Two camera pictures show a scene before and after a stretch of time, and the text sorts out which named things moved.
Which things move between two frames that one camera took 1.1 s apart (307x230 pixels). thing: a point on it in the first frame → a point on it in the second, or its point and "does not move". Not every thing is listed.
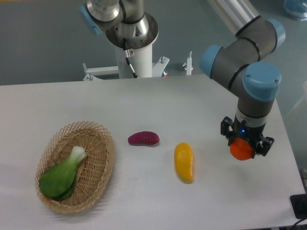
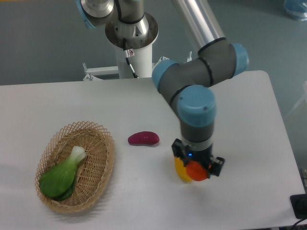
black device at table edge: x=299 y=202 does not move
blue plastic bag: x=297 y=8 does not move
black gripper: x=231 y=129 → x=203 y=156
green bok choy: x=58 y=180 does not move
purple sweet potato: x=144 y=138 does not move
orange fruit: x=241 y=149 → x=196 y=172
